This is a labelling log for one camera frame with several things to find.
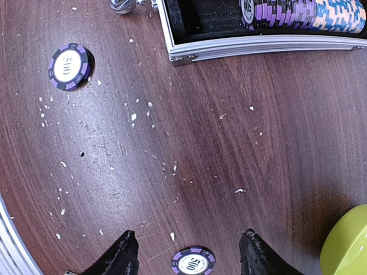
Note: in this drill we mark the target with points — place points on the aluminium poker case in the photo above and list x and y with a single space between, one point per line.
205 30

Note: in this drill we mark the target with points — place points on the purple 500 poker chip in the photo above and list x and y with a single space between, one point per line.
70 67
193 260

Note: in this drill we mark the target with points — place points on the green plate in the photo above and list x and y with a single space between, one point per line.
344 249

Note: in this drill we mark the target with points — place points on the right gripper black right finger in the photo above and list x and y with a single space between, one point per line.
257 257

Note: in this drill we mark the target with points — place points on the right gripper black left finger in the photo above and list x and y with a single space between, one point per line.
121 258

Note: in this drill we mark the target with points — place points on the blue peach chip stack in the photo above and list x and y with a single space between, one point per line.
340 16

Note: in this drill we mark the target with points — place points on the front aluminium rail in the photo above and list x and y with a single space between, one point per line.
15 257

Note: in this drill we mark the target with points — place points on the purple black chip stack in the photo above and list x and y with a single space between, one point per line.
279 14

